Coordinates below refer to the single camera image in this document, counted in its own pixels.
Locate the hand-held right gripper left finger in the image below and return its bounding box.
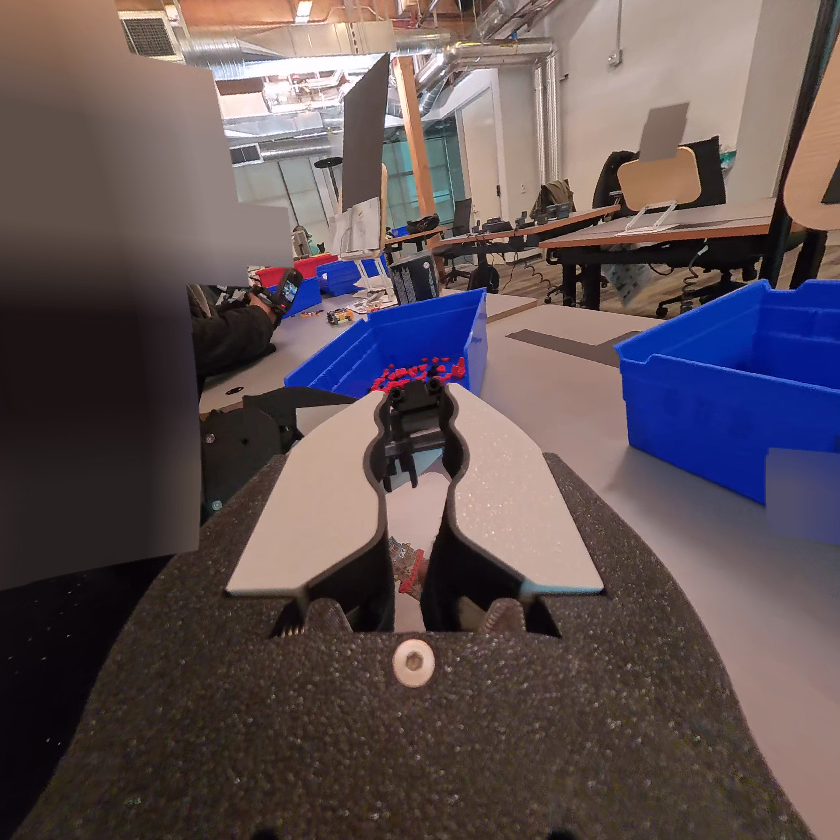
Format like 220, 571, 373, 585
224, 390, 395, 599

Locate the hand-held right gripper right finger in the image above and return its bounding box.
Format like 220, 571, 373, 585
444, 382, 605, 598

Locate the small black lego piece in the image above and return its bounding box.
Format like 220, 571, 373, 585
381, 377, 454, 493

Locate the another person's forearm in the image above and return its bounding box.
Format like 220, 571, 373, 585
187, 282, 278, 395

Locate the pile of red lego bricks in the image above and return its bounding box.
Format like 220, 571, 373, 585
371, 356, 468, 395

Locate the white instruction booklet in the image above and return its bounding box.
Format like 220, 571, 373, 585
386, 453, 455, 632

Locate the small blue bin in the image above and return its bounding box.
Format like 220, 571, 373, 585
316, 255, 389, 296

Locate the blue bin with black divider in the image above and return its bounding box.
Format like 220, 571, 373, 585
613, 279, 840, 506

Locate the blue bin holding red bricks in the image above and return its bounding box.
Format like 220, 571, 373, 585
283, 287, 490, 401

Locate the black cardboard box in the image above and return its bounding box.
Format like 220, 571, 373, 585
388, 252, 439, 307

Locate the person's black clothing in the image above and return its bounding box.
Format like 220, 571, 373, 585
0, 554, 181, 840

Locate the wooden edged office desk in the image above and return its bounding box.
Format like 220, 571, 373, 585
438, 205, 621, 290
538, 197, 829, 312

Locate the wooden pillar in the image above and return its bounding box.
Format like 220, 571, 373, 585
392, 56, 439, 221

